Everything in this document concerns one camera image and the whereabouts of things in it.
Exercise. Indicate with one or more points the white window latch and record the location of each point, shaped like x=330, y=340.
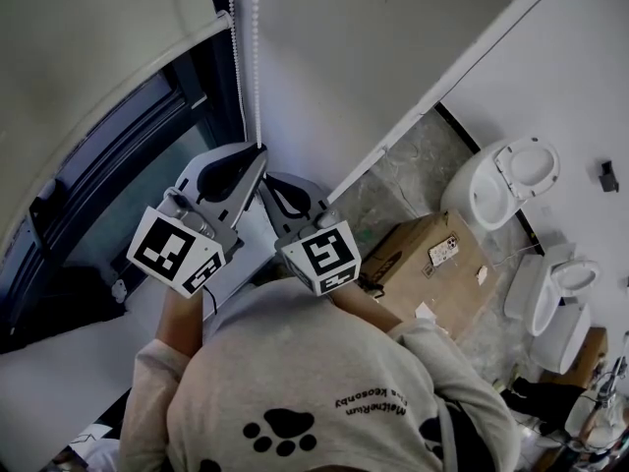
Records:
x=118, y=290

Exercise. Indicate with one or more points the person's right forearm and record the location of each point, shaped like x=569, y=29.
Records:
x=373, y=312

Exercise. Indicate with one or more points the small white paper scrap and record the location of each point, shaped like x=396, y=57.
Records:
x=481, y=274

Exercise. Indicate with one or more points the person's left forearm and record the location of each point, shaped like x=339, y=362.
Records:
x=179, y=322

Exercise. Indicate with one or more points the beige paw print sweatshirt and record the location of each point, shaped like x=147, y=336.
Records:
x=295, y=362

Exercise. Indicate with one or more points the white toilet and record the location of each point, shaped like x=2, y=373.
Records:
x=528, y=288
x=467, y=185

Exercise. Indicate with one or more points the phone with patterned case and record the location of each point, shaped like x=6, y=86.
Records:
x=443, y=249

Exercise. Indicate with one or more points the large cardboard box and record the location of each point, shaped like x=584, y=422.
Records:
x=408, y=263

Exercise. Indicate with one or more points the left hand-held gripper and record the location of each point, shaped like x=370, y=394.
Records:
x=167, y=249

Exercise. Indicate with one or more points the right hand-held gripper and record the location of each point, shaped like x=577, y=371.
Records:
x=324, y=258

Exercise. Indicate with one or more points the black wall bracket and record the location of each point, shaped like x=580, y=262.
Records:
x=608, y=177

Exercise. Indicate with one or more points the black framed window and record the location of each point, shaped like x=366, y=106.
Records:
x=123, y=175

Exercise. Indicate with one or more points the crumpled white paper sheets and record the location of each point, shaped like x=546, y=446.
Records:
x=425, y=311

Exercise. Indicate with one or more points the white ceramic fixture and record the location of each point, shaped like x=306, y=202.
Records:
x=560, y=337

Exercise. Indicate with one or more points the white roller blind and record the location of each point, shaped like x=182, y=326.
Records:
x=74, y=42

